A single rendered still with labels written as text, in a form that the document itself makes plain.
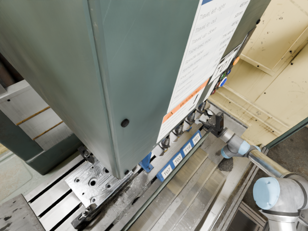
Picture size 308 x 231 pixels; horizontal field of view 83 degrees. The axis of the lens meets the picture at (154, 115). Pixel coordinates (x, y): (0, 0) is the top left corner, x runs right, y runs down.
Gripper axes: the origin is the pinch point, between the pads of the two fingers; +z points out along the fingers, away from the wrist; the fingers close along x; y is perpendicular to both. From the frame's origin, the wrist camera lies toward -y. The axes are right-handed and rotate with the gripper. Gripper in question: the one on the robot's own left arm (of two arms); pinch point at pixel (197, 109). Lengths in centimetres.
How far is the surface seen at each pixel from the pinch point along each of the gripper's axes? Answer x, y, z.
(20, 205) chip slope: -108, 57, 46
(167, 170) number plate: -32.8, 24.7, -9.5
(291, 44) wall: 45, -37, -16
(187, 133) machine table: 0.9, 29.2, -2.1
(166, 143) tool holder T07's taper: -34.3, -6.0, -2.3
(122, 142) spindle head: -66, -60, -7
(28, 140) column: -80, 18, 58
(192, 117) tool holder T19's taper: -12.4, -6.8, -1.9
